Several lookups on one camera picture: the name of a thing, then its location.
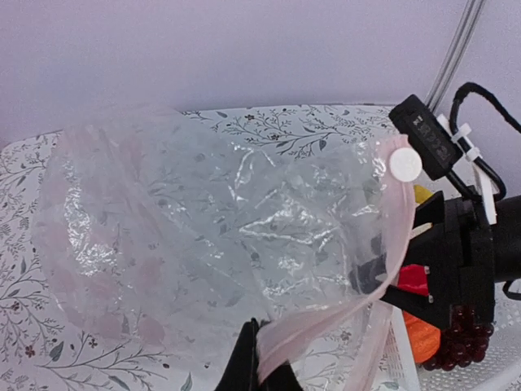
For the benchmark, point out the right aluminium frame post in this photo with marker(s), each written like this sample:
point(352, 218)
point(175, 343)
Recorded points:
point(454, 55)

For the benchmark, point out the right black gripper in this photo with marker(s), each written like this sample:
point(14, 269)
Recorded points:
point(486, 254)

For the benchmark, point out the red toy bell pepper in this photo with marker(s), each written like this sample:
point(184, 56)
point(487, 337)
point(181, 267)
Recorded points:
point(413, 279)

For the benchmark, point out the white plastic basket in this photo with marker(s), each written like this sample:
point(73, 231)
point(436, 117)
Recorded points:
point(500, 369)

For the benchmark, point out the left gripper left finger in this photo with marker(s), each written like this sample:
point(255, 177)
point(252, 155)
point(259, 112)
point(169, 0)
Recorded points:
point(240, 373)

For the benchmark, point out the dark red toy grapes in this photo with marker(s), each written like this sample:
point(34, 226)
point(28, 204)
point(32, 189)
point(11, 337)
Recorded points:
point(465, 342)

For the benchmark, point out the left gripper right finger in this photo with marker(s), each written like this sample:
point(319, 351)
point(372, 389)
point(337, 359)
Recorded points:
point(282, 378)

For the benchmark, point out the orange toy pumpkin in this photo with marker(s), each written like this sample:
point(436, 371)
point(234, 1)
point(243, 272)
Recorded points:
point(423, 337)

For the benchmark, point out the clear zip top bag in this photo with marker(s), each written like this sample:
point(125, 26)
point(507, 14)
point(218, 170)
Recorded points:
point(155, 229)

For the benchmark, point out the floral table mat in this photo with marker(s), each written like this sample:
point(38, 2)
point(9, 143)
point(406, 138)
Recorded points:
point(40, 348)

